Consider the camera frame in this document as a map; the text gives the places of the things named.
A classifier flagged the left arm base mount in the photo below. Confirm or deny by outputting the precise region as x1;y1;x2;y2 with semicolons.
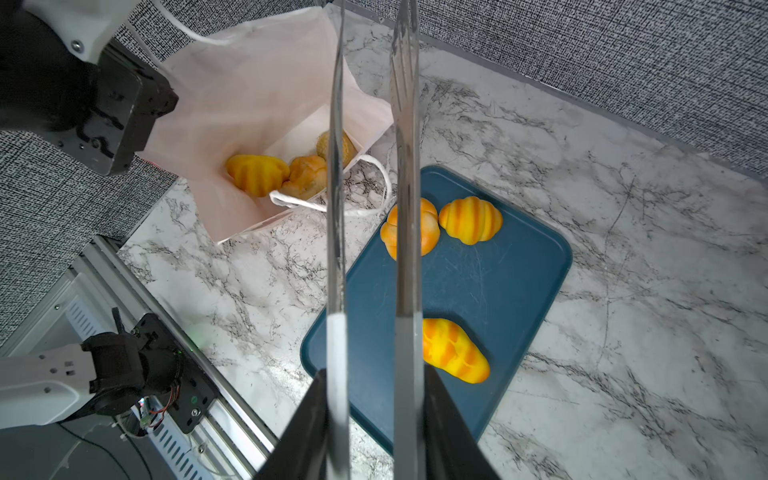
69;309;220;434

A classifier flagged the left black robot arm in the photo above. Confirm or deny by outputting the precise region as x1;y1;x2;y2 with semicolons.
1;1;178;175

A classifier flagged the small round crusty bun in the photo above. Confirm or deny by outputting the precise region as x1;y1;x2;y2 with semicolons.
316;131;358;168

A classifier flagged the striped yellow bun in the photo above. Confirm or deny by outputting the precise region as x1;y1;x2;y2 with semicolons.
438;196;503;245
225;155;290;198

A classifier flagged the flaky braided pastry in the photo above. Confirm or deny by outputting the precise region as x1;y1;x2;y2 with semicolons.
280;155;328;200

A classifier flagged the teal rectangular tray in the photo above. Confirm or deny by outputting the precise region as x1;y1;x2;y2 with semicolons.
299;165;574;456

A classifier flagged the knot shaped bread roll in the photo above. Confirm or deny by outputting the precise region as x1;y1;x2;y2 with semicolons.
380;198;440;260

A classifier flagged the yellow striped croissant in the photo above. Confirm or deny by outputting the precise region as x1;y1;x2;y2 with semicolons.
422;318;491;384

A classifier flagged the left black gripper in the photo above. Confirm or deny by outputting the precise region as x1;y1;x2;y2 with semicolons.
41;39;178;176

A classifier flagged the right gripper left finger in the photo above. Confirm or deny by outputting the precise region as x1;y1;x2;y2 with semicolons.
254;369;328;480

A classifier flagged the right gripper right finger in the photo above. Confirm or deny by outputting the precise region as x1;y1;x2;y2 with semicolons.
424;364;500;480

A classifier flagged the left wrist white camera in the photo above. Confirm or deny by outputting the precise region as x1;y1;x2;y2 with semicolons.
22;0;139;64

